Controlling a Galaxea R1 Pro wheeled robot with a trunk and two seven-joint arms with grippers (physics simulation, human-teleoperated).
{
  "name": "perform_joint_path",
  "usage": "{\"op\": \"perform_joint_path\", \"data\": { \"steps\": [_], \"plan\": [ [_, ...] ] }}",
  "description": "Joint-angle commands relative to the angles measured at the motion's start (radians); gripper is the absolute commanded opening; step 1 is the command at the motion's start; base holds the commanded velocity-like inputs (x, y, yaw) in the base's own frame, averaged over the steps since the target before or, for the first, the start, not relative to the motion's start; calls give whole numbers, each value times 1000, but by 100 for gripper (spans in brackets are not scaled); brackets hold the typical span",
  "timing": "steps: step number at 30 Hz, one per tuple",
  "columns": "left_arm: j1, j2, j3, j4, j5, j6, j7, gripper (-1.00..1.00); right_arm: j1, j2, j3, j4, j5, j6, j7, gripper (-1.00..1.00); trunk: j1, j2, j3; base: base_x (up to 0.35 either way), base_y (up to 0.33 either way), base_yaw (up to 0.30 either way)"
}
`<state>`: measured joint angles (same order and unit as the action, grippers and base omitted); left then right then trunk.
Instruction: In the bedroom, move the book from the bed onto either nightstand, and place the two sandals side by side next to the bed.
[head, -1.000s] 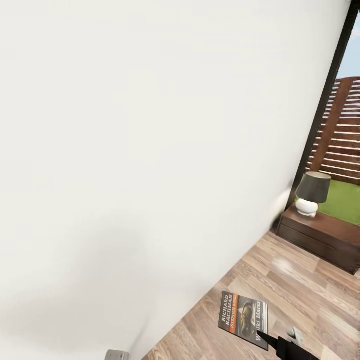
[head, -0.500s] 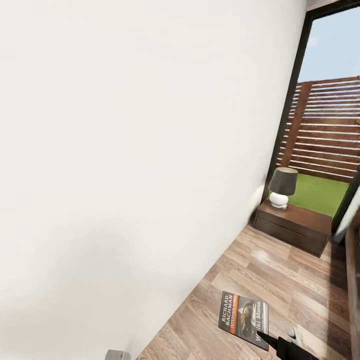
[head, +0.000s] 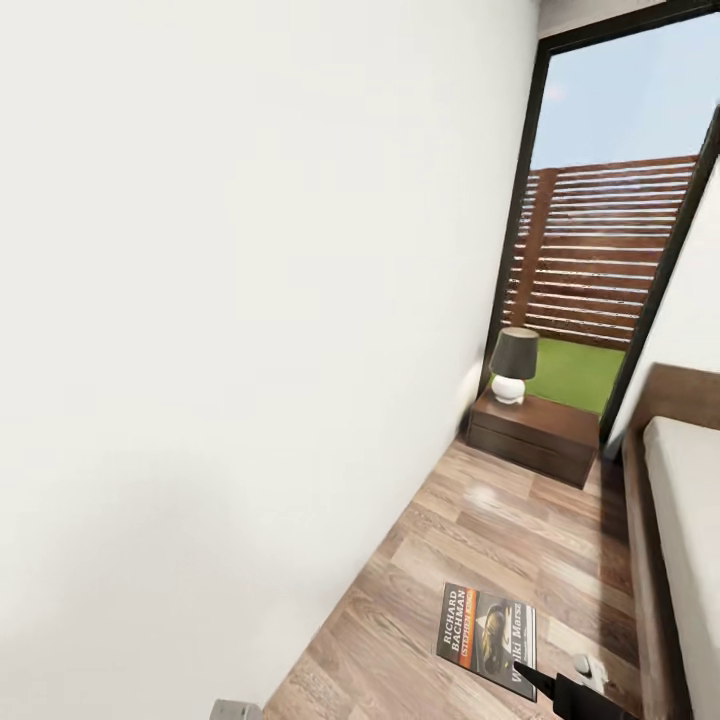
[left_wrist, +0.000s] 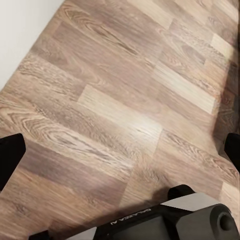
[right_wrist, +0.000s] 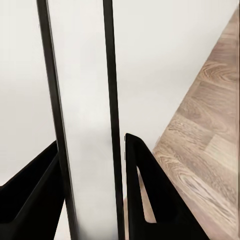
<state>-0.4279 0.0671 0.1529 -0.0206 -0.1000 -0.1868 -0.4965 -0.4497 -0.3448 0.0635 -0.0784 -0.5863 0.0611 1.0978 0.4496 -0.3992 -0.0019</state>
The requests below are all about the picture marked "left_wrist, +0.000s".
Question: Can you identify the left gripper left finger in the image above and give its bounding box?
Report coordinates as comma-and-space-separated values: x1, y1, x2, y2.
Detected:
0, 133, 26, 193

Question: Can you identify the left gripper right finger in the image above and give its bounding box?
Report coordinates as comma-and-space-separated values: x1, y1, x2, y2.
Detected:
224, 133, 240, 173

